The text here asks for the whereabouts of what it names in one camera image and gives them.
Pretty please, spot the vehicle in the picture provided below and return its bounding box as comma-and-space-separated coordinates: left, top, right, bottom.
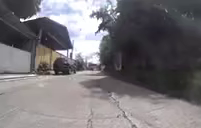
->
87, 62, 100, 72

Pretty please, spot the pole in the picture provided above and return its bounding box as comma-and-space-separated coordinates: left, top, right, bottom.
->
70, 39, 75, 60

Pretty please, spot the dark car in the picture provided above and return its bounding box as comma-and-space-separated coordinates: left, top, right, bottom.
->
52, 57, 78, 76

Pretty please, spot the grey concrete road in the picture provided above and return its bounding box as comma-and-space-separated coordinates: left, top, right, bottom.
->
0, 69, 201, 128

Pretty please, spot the small bush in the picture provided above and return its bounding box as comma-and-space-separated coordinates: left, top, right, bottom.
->
36, 61, 52, 76

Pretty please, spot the row of dark trees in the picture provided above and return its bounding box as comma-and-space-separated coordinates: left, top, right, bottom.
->
89, 0, 201, 84

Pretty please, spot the building with large roof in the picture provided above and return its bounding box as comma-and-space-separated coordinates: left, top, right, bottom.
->
0, 0, 74, 74

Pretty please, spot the grey concrete sidewalk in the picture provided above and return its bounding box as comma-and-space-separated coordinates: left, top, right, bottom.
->
0, 72, 39, 84

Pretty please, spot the grass verge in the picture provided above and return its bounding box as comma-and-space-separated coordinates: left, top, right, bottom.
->
102, 68, 201, 109

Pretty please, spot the yellow wall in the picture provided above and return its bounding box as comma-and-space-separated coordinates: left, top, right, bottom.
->
35, 43, 66, 70

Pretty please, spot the white wall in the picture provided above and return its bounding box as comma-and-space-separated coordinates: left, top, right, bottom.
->
0, 38, 32, 75

